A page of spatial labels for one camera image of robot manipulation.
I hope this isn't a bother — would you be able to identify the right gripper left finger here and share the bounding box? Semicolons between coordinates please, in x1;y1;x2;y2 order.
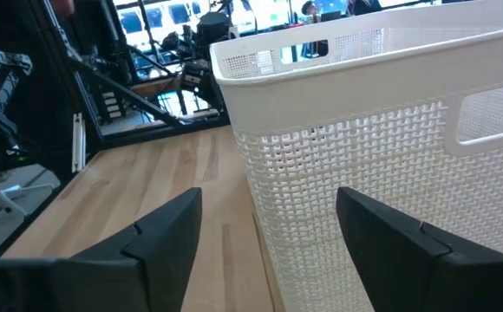
0;186;203;312

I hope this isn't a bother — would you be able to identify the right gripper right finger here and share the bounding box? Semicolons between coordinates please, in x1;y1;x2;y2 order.
336;186;503;312

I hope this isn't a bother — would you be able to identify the white perforated plastic basket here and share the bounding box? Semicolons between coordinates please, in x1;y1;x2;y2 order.
210;0;503;312

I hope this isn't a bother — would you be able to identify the white strip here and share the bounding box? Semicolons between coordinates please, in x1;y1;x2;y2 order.
71;112;88;174

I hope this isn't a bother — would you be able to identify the black background robot station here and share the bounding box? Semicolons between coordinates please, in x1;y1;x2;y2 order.
160;10;232;114

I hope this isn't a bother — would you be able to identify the person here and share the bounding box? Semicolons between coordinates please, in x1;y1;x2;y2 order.
349;0;383;16
301;0;323;23

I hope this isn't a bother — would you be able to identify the person's hand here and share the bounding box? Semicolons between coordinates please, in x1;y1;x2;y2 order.
49;0;76;16

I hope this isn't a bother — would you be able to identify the black aluminium table frame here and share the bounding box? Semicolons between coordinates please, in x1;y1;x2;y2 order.
38;0;232;151

